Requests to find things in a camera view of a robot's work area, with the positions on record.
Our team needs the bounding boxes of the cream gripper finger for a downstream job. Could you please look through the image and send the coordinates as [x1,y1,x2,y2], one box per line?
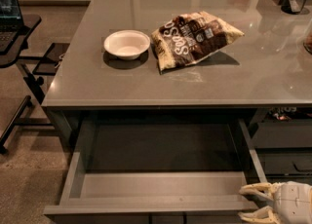
[239,182,282,201]
[238,206,277,224]

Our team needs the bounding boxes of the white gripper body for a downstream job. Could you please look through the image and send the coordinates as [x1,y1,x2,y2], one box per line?
[273,181,312,224]

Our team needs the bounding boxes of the grey drawer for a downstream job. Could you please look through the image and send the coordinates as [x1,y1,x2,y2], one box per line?
[44,116,266,224]
[249,119,312,149]
[257,149,312,177]

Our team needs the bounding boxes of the snack bags in drawer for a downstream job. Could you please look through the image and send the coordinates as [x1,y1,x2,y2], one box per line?
[266,107,312,121]

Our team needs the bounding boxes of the dark round object at edge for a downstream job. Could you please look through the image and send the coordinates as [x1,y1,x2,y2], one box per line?
[304,32,312,55]

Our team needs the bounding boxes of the brown and cream chip bag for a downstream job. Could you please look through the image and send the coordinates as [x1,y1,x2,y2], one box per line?
[151,11,244,71]

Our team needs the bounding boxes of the white paper bowl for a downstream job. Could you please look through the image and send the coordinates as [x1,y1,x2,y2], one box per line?
[103,30,150,60]

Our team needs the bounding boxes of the black laptop stand table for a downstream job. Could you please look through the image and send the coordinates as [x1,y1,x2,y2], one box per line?
[0,15,69,154]

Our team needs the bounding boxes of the black laptop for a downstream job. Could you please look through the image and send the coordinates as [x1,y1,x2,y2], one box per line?
[0,0,24,54]

